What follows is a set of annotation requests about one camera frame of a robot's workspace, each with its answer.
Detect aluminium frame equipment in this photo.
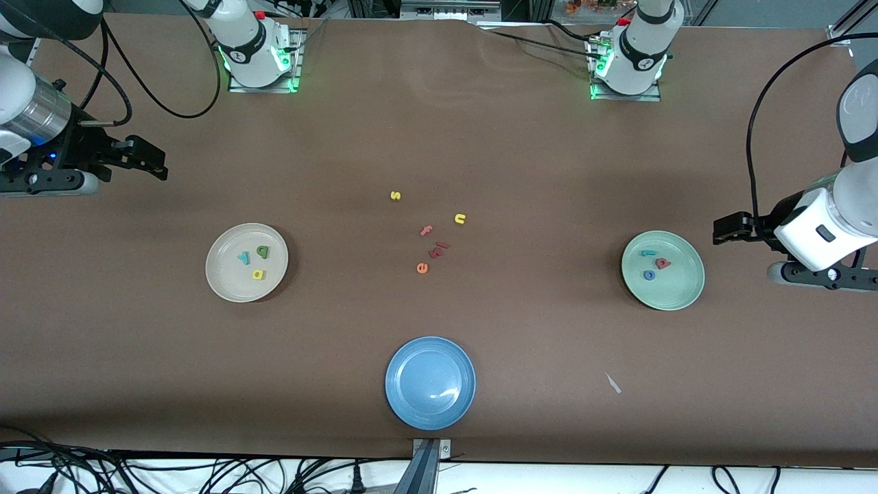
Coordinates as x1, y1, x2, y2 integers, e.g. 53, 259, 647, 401
346, 0, 549, 23

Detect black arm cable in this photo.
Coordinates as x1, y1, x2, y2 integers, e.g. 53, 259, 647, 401
746, 31, 878, 227
0, 0, 222, 128

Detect black base cable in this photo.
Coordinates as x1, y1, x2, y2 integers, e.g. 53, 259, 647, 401
480, 19, 604, 62

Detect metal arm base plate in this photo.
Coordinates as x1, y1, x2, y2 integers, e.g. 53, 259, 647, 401
589, 34, 663, 103
228, 27, 304, 94

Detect blue ceramic plate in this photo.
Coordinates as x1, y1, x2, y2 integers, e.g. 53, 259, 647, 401
385, 336, 477, 432

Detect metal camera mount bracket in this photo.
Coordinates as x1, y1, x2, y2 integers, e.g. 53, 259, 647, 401
410, 438, 453, 494

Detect brown paper table cover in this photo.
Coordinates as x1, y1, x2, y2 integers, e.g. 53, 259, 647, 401
0, 14, 878, 469

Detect pale green ceramic plate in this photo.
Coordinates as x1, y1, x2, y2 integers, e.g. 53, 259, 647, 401
621, 230, 706, 311

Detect light beige ceramic plate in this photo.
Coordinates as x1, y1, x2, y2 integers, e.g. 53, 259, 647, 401
205, 222, 289, 303

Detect orange dried flowers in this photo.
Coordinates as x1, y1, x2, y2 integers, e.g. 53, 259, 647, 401
566, 0, 635, 16

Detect aluminium corner profile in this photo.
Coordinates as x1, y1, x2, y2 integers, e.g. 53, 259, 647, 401
827, 0, 878, 47

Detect black cable tangle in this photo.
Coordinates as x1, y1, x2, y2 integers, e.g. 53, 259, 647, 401
0, 425, 412, 494

